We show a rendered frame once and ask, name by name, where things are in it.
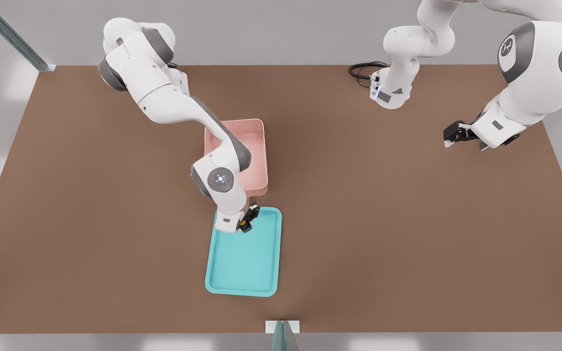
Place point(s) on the pale blue-green tray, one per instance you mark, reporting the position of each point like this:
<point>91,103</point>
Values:
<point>247,258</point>

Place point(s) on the small yellow button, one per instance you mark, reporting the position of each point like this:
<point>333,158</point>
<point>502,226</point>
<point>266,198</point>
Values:
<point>245,226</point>

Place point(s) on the pink box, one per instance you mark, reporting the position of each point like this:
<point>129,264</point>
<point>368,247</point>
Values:
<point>254,151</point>

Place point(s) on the silver frame post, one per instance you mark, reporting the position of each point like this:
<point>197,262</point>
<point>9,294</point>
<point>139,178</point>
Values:
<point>10,35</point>
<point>283,336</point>

